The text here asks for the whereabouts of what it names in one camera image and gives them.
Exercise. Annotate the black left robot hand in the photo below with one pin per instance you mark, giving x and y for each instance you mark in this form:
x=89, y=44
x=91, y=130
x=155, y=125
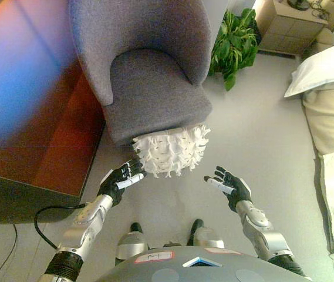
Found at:
x=114, y=183

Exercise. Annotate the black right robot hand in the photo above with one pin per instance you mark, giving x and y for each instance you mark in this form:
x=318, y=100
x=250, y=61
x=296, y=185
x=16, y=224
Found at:
x=237, y=191

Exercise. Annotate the white fringed pillow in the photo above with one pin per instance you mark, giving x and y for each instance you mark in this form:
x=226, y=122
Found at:
x=169, y=152

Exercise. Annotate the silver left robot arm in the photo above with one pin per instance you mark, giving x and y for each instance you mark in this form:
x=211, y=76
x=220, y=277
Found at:
x=87, y=217

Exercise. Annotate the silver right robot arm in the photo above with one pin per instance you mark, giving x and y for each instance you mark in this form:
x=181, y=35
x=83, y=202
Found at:
x=260, y=226

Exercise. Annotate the large white bed pillow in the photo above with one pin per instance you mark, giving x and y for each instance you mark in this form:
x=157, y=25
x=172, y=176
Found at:
x=322, y=70

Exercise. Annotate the silver right robot leg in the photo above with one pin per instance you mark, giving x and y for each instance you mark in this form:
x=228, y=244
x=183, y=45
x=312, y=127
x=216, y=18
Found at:
x=206, y=236

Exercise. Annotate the silver robot leg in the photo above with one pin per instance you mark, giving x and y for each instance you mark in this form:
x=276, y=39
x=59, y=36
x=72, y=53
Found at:
x=131, y=243
x=206, y=236

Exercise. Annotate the silver left robot leg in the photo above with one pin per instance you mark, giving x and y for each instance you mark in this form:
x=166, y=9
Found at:
x=131, y=243

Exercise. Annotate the grey robot torso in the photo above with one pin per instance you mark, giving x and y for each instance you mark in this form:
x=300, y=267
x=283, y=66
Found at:
x=202, y=270

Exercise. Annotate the red-brown wooden desk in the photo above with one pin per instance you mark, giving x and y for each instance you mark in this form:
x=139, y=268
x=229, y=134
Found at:
x=37, y=132

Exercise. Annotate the grey fabric armchair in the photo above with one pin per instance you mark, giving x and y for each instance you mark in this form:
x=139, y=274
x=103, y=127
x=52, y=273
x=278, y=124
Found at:
x=155, y=88

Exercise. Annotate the green potted plant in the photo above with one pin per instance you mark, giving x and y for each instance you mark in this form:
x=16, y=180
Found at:
x=234, y=44

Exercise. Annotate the beige nightstand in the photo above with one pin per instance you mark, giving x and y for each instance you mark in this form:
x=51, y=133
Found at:
x=290, y=29

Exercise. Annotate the black lamp base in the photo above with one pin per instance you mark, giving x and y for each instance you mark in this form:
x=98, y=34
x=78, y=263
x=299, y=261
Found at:
x=297, y=4

